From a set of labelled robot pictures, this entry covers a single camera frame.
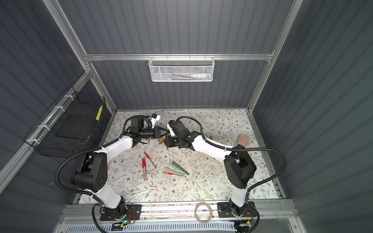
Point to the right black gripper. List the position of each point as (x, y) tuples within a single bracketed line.
[(171, 141)]

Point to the red pen left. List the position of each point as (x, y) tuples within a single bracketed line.
[(142, 169)]

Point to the red pen right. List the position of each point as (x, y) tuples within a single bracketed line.
[(145, 169)]

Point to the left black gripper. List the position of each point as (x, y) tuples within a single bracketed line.
[(154, 132)]

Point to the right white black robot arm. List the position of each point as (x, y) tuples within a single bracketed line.
[(239, 166)]

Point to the black wire basket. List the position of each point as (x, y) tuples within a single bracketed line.
[(78, 123)]

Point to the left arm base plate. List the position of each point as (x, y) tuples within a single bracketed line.
[(125, 212)]

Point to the white wire mesh basket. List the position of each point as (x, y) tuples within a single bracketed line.
[(179, 70)]

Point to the pink eraser block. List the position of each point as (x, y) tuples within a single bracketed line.
[(243, 140)]

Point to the clear tape roll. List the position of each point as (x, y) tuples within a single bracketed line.
[(203, 213)]

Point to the red pen upper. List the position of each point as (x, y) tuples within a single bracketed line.
[(149, 158)]

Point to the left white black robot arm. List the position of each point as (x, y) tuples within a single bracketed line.
[(91, 173)]

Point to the red pen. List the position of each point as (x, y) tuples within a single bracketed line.
[(149, 158), (145, 169), (173, 174), (142, 169)]

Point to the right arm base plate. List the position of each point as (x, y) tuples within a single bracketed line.
[(228, 209)]

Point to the red pen lower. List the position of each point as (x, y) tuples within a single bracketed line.
[(173, 174)]

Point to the floral patterned table mat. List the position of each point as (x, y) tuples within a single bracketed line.
[(207, 179)]

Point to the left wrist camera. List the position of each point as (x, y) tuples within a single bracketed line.
[(154, 118)]

